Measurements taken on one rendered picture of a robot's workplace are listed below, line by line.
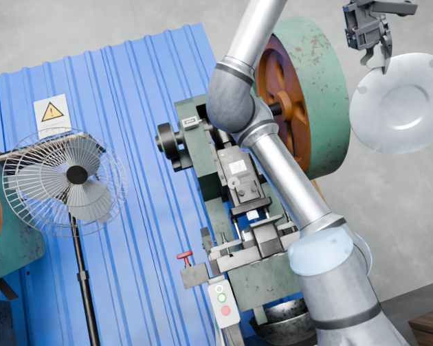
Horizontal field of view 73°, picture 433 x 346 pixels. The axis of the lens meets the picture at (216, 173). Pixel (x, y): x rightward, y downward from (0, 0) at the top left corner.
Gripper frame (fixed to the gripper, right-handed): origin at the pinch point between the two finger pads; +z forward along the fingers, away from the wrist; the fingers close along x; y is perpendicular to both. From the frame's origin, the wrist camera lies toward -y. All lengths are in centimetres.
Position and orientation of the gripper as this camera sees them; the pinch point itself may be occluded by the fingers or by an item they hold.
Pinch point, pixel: (385, 68)
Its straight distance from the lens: 98.6
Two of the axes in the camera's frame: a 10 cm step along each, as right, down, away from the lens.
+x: 0.2, 5.1, -8.6
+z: 4.1, 7.8, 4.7
